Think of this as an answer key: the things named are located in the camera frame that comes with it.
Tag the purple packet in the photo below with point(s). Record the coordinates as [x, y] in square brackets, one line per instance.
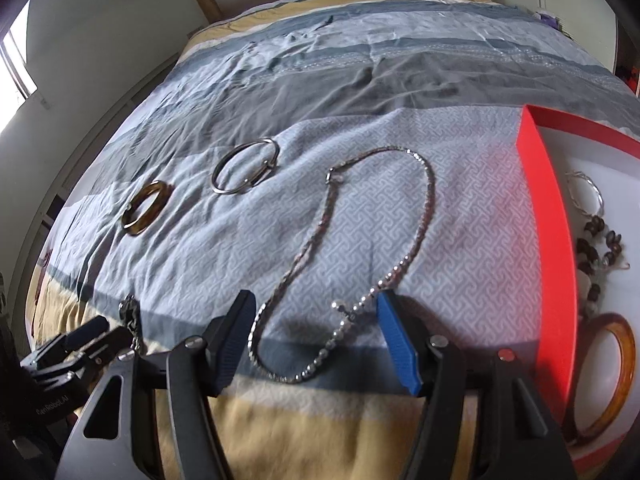
[550, 20]

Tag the low beige wall cabinet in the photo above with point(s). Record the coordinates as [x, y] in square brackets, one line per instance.
[55, 195]

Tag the amber translucent bangle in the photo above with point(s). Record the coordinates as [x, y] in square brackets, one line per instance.
[627, 355]

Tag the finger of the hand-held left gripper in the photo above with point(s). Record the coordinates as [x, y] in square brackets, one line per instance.
[87, 332]
[107, 352]

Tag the dark brown bangle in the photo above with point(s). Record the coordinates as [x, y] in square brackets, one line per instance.
[145, 220]

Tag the striped duvet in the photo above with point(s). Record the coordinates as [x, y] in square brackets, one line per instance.
[350, 85]

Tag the red shallow box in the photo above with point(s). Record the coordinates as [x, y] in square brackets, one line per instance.
[550, 240]

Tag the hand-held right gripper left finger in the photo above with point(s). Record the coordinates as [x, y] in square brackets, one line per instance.
[232, 345]

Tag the window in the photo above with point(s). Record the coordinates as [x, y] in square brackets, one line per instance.
[15, 60]

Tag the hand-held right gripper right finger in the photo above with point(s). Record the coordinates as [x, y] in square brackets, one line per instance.
[400, 345]

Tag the silver bangle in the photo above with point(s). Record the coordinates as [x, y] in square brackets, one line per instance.
[268, 166]

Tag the red thing in wardrobe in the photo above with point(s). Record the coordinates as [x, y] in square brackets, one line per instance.
[631, 79]

